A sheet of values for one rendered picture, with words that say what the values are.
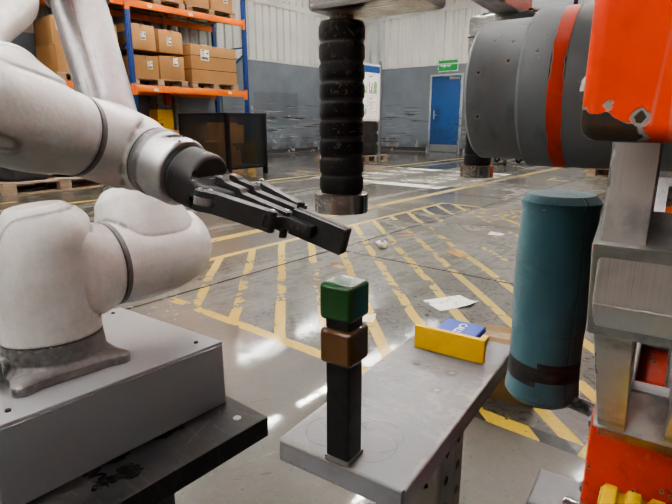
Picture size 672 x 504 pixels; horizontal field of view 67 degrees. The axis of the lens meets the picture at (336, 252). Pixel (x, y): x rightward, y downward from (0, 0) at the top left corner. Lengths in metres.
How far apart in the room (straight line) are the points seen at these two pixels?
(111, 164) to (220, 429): 0.50
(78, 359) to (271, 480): 0.60
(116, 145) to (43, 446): 0.44
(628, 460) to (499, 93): 0.34
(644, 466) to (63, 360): 0.79
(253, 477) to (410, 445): 0.74
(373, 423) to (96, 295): 0.50
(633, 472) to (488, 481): 0.84
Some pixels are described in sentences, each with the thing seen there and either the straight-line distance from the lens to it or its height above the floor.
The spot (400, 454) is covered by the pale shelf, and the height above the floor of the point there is 0.45.
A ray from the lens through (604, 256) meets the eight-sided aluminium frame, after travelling 0.26.
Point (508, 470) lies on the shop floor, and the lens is 1.42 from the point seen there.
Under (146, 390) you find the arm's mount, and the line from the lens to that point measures 0.93.
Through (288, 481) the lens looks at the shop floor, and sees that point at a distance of 1.33.
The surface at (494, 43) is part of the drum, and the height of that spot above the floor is 0.89.
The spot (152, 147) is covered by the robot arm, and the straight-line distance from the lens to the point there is 0.68.
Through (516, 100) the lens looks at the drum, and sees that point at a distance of 0.48.
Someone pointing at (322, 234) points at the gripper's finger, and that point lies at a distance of 0.57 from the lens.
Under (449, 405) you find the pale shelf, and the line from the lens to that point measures 0.74.
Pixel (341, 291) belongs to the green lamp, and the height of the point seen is 0.66.
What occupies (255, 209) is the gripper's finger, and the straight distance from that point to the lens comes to 0.57.
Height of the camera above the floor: 0.82
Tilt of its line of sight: 14 degrees down
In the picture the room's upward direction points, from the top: straight up
